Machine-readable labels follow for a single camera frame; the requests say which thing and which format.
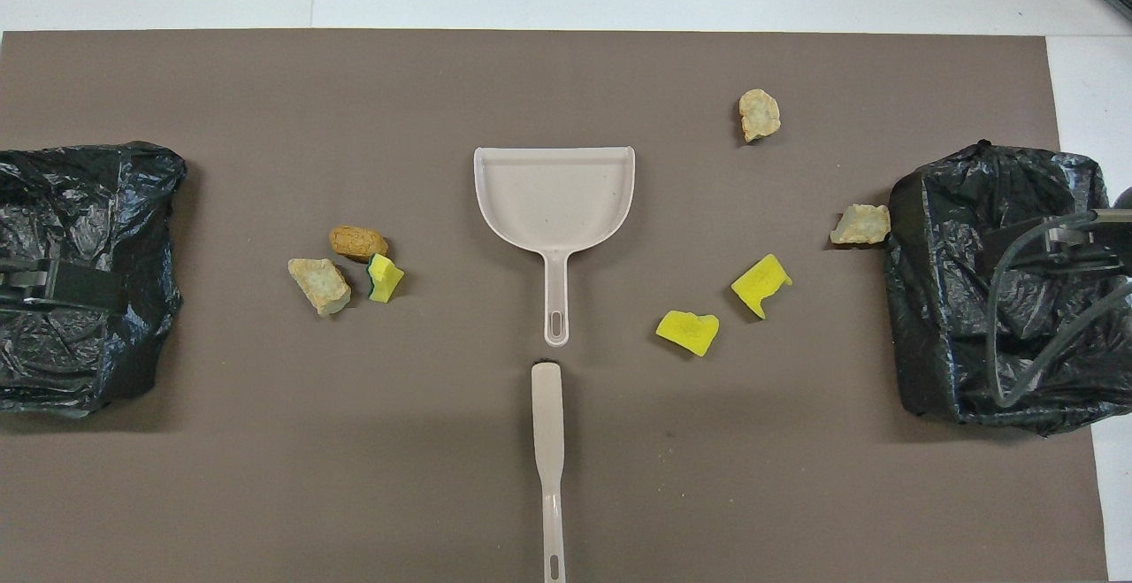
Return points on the beige plastic dustpan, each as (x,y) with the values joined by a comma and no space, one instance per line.
(553,198)

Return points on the large beige foam chunk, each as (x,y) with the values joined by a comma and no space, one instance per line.
(320,286)

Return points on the brown table mat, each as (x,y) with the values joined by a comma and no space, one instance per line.
(566,79)

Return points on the rounded tan foam chunk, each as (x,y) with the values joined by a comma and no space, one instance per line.
(759,114)

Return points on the pale beige foam chunk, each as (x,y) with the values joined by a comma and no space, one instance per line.
(862,225)

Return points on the black bag lined trash bin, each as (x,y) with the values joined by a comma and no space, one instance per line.
(88,203)
(955,300)

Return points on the brown bread roll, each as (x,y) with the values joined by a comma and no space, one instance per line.
(357,243)

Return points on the yellow sponge with green backing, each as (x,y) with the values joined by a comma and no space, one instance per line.
(386,280)

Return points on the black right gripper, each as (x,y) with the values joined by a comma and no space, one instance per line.
(1083,247)

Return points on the yellow sponge piece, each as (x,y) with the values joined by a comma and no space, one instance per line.
(759,284)
(688,333)

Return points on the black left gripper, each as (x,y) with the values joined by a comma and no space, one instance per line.
(22,280)

